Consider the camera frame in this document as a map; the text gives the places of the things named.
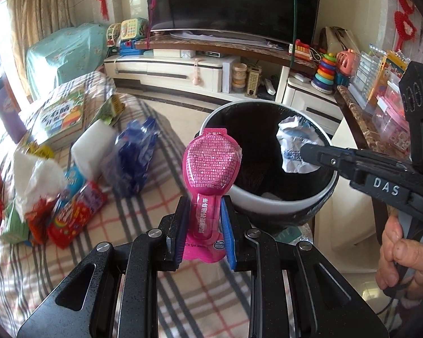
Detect colourful children's book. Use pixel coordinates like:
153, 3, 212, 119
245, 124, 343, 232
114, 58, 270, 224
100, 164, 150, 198
27, 88, 87, 148

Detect beige curtain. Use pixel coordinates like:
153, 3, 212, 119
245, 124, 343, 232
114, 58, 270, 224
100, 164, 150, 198
7, 0, 83, 50

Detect pink stick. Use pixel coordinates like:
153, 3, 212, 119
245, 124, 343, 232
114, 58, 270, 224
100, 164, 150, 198
146, 0, 163, 50

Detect small blue packet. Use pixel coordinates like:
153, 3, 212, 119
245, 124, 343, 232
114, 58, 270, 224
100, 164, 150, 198
64, 168, 86, 201

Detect large red wall decoration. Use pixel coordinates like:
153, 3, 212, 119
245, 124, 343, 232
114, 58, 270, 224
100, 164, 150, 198
395, 0, 418, 47

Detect rainbow ring stacking toy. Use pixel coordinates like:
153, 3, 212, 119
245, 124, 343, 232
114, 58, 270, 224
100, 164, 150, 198
311, 54, 339, 94

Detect white upright box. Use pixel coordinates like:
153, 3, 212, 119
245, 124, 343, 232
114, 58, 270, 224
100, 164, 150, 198
222, 57, 240, 94

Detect green snack packet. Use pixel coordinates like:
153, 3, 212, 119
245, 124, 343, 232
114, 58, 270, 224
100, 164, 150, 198
88, 95, 125, 127

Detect thin hanging cable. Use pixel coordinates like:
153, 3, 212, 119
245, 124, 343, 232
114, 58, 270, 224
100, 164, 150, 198
291, 0, 299, 60

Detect stack of cream containers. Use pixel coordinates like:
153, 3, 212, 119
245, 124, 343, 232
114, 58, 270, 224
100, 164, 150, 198
232, 63, 247, 94

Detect white wrapper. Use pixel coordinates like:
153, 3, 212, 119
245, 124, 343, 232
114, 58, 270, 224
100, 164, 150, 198
276, 115, 330, 174

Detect green tissue box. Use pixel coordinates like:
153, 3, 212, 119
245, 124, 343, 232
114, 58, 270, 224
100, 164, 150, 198
0, 201, 30, 245

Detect toy cash register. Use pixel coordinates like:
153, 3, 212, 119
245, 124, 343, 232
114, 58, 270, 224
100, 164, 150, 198
118, 17, 149, 57

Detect clear plastic drawer box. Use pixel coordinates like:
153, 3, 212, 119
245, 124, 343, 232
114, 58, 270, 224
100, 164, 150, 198
349, 44, 388, 110

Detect clear pink storage container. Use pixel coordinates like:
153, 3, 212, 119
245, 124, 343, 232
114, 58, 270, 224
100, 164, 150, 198
372, 97, 411, 153

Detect cream television stand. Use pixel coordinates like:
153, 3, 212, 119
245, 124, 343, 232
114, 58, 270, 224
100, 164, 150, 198
104, 35, 342, 132

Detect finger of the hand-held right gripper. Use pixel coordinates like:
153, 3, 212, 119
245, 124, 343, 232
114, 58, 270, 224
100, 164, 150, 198
299, 143, 365, 184

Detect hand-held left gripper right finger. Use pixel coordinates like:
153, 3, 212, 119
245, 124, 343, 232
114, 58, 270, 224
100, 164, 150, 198
220, 194, 390, 338

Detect dark purple box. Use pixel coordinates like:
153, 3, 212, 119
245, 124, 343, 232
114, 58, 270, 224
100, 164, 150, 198
0, 77, 27, 141

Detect black television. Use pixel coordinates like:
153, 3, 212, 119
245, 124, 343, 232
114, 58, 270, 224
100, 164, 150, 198
146, 0, 321, 45

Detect pink plastic toy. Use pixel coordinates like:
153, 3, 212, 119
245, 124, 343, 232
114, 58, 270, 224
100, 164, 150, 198
336, 50, 360, 77

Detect beige bag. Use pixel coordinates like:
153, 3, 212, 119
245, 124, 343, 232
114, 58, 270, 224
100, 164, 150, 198
319, 26, 353, 64

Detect red and purple snack packet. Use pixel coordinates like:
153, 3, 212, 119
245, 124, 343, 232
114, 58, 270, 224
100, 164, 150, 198
47, 180, 108, 249

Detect small red snack packet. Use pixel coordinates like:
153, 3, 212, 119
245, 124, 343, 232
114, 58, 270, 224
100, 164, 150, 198
25, 197, 61, 245

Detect yellow packet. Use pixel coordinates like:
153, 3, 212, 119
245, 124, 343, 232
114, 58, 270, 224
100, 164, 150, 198
21, 143, 55, 159

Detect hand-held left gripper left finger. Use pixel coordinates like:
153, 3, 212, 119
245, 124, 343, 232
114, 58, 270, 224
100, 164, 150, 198
17, 194, 193, 338

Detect white foam block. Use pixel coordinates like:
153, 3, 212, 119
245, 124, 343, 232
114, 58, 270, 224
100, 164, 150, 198
70, 120, 118, 180

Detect teal floral furniture cover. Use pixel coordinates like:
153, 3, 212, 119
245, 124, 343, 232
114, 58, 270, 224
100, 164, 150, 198
25, 24, 110, 94

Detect black bin with white rim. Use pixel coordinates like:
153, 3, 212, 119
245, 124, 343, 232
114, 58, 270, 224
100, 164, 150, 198
194, 101, 340, 235

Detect pink spout pouch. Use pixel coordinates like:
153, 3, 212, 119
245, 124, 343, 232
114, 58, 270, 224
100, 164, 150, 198
181, 128, 243, 264

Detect person's right hand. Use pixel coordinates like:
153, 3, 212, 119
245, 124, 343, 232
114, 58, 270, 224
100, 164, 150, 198
375, 215, 423, 305

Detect white tissue pack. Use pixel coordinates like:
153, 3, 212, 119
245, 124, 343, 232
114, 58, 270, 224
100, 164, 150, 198
13, 148, 67, 217

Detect blue printed plastic bag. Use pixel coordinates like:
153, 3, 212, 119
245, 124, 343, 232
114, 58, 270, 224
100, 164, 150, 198
104, 117, 162, 198

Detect yellow printed card pack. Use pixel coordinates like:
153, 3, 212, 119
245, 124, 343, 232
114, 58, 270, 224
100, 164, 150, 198
375, 51, 408, 106

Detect plaid blanket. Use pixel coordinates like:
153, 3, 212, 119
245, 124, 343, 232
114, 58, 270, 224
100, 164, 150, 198
0, 70, 304, 338

